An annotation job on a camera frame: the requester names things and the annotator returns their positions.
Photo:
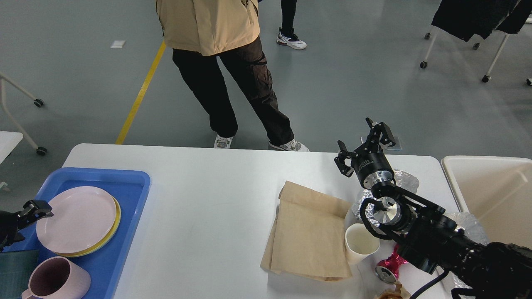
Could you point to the pink plate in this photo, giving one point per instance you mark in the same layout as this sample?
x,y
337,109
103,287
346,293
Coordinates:
x,y
68,207

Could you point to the white paper cup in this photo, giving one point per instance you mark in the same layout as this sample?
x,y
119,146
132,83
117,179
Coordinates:
x,y
359,243

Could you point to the black jacket on chair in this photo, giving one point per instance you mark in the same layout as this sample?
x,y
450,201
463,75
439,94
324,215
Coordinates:
x,y
465,18

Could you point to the person in beige jacket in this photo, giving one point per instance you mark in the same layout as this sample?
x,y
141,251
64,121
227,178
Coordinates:
x,y
203,32

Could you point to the brown paper bag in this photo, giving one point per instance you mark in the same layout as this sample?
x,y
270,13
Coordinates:
x,y
307,237

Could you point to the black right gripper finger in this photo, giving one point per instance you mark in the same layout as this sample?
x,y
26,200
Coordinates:
x,y
343,154
379,137

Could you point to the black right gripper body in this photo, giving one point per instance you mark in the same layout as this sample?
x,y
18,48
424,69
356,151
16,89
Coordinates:
x,y
371,168

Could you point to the white office chair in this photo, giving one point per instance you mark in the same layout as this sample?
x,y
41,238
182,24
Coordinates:
x,y
501,58

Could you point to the yellow plate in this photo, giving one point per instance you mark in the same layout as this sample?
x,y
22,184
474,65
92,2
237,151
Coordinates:
x,y
89,235

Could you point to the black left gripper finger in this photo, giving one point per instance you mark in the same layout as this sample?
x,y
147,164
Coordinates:
x,y
33,211

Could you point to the teal mug with yellow inside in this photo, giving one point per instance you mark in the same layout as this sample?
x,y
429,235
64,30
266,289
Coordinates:
x,y
15,270

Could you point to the pink mug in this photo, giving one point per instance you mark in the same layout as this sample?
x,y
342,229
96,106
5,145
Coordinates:
x,y
57,278

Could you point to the blue plastic tray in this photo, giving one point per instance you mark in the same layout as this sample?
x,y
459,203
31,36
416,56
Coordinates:
x,y
130,188

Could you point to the person in dark jeans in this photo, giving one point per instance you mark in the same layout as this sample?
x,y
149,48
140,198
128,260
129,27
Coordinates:
x,y
286,34

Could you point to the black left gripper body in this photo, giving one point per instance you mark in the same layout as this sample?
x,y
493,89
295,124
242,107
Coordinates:
x,y
9,230

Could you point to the crumpled aluminium foil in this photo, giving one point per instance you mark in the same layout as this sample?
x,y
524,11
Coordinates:
x,y
403,179

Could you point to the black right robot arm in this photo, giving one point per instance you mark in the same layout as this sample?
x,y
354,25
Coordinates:
x,y
425,236

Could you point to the beige plastic bin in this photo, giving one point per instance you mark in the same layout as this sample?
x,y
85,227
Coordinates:
x,y
497,191

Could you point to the crushed pink can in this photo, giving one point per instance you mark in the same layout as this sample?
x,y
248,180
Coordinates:
x,y
387,270

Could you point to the brown paper scrap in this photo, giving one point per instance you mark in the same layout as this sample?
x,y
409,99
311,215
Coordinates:
x,y
397,292

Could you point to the white rolling table left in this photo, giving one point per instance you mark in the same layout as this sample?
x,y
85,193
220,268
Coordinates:
x,y
15,119

